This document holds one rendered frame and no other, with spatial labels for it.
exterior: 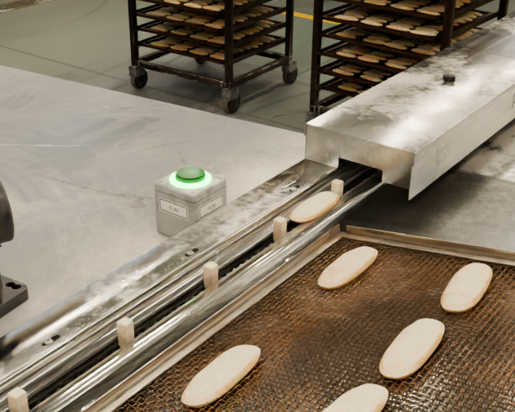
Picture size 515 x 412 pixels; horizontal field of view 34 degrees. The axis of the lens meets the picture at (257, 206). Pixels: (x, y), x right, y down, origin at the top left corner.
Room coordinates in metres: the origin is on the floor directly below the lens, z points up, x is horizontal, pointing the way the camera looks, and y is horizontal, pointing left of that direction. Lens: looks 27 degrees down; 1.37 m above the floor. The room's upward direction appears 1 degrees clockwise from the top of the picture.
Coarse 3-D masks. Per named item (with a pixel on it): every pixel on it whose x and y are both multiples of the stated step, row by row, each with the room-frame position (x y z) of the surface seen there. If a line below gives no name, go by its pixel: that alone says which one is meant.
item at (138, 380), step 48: (336, 240) 0.84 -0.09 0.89; (384, 240) 0.83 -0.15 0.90; (432, 240) 0.80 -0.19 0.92; (384, 288) 0.72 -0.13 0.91; (192, 336) 0.65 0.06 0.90; (288, 336) 0.64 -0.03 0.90; (336, 336) 0.64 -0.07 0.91; (144, 384) 0.58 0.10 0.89; (240, 384) 0.57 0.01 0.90; (432, 384) 0.54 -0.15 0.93
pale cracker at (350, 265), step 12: (348, 252) 0.80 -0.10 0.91; (360, 252) 0.79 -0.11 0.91; (372, 252) 0.79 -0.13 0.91; (336, 264) 0.77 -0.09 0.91; (348, 264) 0.76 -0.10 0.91; (360, 264) 0.76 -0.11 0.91; (324, 276) 0.75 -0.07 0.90; (336, 276) 0.74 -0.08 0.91; (348, 276) 0.74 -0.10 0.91; (324, 288) 0.73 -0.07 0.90; (336, 288) 0.73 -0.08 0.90
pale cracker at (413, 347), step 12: (420, 324) 0.63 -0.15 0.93; (432, 324) 0.63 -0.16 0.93; (408, 336) 0.61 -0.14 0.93; (420, 336) 0.60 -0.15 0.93; (432, 336) 0.60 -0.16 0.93; (396, 348) 0.59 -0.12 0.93; (408, 348) 0.59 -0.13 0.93; (420, 348) 0.59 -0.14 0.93; (432, 348) 0.59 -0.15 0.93; (384, 360) 0.57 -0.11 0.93; (396, 360) 0.57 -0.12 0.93; (408, 360) 0.57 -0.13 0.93; (420, 360) 0.57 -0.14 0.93; (384, 372) 0.56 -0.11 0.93; (396, 372) 0.56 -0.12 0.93; (408, 372) 0.56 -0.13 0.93
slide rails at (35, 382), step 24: (360, 168) 1.14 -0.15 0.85; (312, 192) 1.05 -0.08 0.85; (288, 216) 0.98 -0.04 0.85; (240, 240) 0.92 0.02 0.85; (168, 288) 0.80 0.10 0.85; (192, 288) 0.81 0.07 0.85; (216, 288) 0.81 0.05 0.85; (144, 312) 0.75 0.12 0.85; (96, 336) 0.71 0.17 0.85; (144, 336) 0.71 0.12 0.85; (72, 360) 0.67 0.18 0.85; (24, 384) 0.63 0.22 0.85; (48, 384) 0.64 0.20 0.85; (72, 384) 0.63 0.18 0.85; (0, 408) 0.60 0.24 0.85
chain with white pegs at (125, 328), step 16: (368, 176) 1.13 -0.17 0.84; (336, 192) 1.04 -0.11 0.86; (272, 240) 0.93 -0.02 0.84; (208, 272) 0.82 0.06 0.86; (224, 272) 0.85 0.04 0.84; (128, 320) 0.71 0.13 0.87; (128, 336) 0.70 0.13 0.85; (112, 352) 0.70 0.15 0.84; (64, 384) 0.65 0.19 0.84; (16, 400) 0.59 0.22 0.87
